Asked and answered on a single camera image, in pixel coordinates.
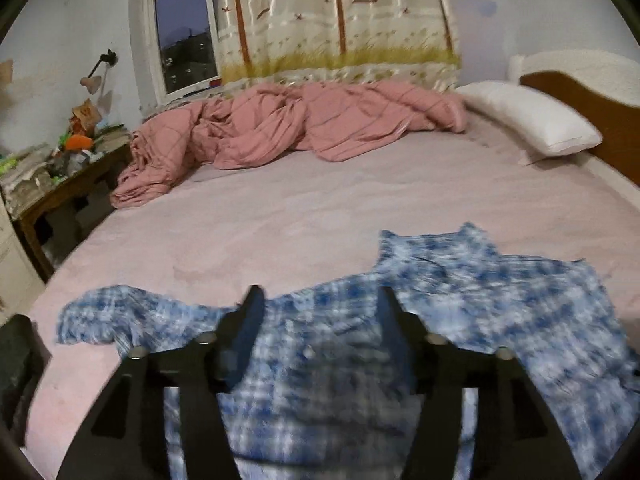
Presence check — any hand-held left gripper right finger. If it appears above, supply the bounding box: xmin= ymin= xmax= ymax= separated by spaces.
xmin=376 ymin=286 xmax=583 ymax=480

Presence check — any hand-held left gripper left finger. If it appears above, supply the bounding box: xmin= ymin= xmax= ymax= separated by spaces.
xmin=56 ymin=285 xmax=266 ymax=480

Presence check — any blue plaid shirt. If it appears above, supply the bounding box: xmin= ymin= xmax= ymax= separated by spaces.
xmin=56 ymin=222 xmax=640 ymax=480

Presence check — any bed with pink sheet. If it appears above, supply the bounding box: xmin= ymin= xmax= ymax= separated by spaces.
xmin=20 ymin=80 xmax=640 ymax=480

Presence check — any pink checked quilt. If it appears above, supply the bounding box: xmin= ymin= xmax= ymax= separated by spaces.
xmin=110 ymin=82 xmax=470 ymax=209

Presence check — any wooden side table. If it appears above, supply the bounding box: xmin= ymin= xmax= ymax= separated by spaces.
xmin=2 ymin=142 xmax=133 ymax=281

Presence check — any white drawer cabinet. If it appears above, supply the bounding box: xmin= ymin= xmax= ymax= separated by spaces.
xmin=0 ymin=200 xmax=46 ymax=326

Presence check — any stack of books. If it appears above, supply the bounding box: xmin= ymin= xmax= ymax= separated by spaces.
xmin=92 ymin=127 xmax=132 ymax=151

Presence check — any white pillow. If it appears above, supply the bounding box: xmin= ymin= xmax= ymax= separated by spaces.
xmin=456 ymin=80 xmax=602 ymax=157

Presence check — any stack of old papers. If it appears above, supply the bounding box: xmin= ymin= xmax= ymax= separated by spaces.
xmin=0 ymin=142 xmax=56 ymax=211

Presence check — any brown paper bag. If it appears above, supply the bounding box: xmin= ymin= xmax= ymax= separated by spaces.
xmin=69 ymin=99 xmax=101 ymax=136

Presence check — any wooden bed headboard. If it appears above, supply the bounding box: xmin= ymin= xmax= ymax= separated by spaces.
xmin=507 ymin=49 xmax=640 ymax=186

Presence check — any white framed window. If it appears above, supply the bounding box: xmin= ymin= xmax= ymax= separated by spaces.
xmin=142 ymin=0 xmax=226 ymax=106

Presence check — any tree print curtain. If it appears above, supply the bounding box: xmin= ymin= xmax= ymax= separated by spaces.
xmin=210 ymin=0 xmax=462 ymax=92

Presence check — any pink wall lamp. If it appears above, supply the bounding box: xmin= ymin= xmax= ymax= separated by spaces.
xmin=81 ymin=49 xmax=119 ymax=93

